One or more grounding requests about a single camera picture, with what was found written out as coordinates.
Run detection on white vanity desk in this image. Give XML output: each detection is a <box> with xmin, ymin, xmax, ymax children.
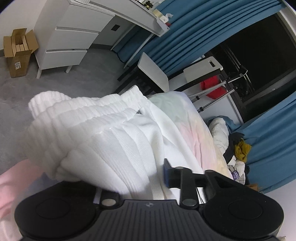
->
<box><xmin>33</xmin><ymin>0</ymin><xmax>172</xmax><ymax>80</ymax></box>

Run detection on white sweatpants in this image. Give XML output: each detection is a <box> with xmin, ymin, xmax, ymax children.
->
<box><xmin>28</xmin><ymin>86</ymin><xmax>204</xmax><ymax>201</ymax></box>

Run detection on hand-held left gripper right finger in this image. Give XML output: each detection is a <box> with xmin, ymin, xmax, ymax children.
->
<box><xmin>164</xmin><ymin>159</ymin><xmax>234</xmax><ymax>208</ymax></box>

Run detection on white quilted duvet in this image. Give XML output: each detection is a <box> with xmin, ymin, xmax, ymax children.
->
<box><xmin>208</xmin><ymin>117</ymin><xmax>232</xmax><ymax>155</ymax></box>

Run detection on white folding chair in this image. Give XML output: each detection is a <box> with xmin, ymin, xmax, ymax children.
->
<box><xmin>117</xmin><ymin>52</ymin><xmax>171</xmax><ymax>96</ymax></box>

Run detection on blue curtain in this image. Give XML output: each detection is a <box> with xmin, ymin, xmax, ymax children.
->
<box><xmin>225</xmin><ymin>90</ymin><xmax>296</xmax><ymax>194</ymax></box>
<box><xmin>111</xmin><ymin>0</ymin><xmax>287</xmax><ymax>77</ymax></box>

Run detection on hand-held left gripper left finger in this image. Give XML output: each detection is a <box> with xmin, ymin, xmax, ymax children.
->
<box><xmin>92</xmin><ymin>189</ymin><xmax>121</xmax><ymax>209</ymax></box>

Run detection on mustard yellow cloth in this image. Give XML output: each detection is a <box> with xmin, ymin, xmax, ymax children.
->
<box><xmin>234</xmin><ymin>140</ymin><xmax>252</xmax><ymax>163</ymax></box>

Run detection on white side table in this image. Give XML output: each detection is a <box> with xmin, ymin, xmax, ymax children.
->
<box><xmin>184</xmin><ymin>57</ymin><xmax>250</xmax><ymax>112</ymax></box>

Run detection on dark window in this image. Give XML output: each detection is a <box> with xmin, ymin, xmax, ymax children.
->
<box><xmin>203</xmin><ymin>9</ymin><xmax>296</xmax><ymax>112</ymax></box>

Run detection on row of cosmetic bottles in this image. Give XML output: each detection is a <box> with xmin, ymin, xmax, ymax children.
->
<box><xmin>132</xmin><ymin>0</ymin><xmax>158</xmax><ymax>11</ymax></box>

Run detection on red bag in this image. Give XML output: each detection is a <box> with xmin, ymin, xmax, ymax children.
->
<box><xmin>200</xmin><ymin>75</ymin><xmax>228</xmax><ymax>99</ymax></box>

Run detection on tissue box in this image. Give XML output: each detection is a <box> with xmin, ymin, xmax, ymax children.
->
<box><xmin>154</xmin><ymin>9</ymin><xmax>173</xmax><ymax>24</ymax></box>

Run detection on open cardboard box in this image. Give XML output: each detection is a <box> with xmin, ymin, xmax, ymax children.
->
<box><xmin>3</xmin><ymin>28</ymin><xmax>39</xmax><ymax>79</ymax></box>

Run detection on black cloth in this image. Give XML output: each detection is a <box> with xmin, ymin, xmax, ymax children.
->
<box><xmin>223</xmin><ymin>132</ymin><xmax>246</xmax><ymax>163</ymax></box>

